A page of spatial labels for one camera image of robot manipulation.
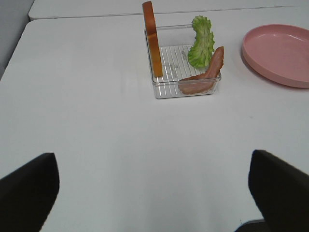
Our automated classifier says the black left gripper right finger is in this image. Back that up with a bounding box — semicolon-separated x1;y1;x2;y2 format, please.
248;150;309;232

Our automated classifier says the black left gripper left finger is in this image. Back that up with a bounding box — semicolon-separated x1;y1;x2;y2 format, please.
0;153;59;232

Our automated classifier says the bacon strip container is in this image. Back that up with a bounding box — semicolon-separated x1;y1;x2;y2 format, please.
178;46;224;94

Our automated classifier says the green lettuce leaf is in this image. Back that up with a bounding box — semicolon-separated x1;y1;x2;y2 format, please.
188;15;215;69

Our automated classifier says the bread slice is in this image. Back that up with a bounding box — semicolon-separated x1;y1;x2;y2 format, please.
142;1;163;77

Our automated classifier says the pink round plate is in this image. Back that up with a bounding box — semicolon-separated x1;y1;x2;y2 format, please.
242;24;309;88

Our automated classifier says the clear plastic left container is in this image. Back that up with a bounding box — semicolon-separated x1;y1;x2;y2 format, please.
147;25;221;99

